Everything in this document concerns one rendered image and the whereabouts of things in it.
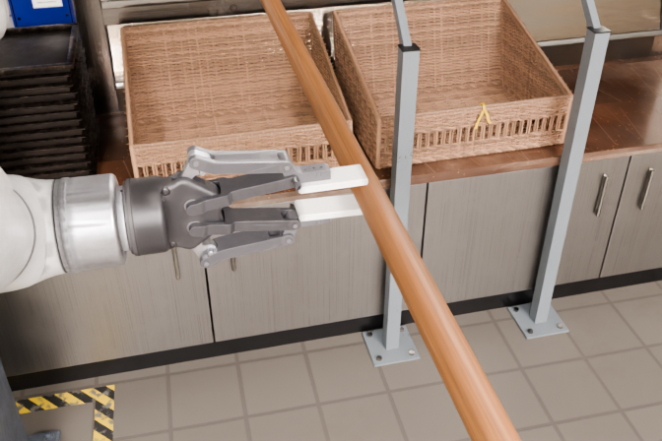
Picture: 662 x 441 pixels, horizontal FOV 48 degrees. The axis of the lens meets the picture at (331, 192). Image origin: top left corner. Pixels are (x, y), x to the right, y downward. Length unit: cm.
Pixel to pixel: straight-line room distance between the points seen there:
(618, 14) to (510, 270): 95
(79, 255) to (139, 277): 127
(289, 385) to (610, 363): 94
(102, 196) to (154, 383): 154
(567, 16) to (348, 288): 116
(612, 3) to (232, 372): 169
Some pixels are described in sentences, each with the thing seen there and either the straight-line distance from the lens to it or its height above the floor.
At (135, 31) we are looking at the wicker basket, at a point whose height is 84.
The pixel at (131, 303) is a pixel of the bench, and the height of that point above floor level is 29.
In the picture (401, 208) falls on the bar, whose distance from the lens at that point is 191.
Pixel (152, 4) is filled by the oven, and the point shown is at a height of 90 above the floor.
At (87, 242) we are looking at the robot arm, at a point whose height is 120.
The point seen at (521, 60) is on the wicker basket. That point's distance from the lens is 231.
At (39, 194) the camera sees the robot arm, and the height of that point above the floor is 124.
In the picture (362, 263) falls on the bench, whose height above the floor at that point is 31.
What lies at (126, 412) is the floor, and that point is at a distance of 216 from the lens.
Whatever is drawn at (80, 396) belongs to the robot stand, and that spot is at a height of 0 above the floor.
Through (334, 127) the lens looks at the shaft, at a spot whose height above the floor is 120.
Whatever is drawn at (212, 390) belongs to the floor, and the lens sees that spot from 216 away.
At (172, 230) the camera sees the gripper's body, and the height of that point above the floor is 118.
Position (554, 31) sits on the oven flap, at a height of 71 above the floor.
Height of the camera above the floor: 160
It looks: 34 degrees down
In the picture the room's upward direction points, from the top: straight up
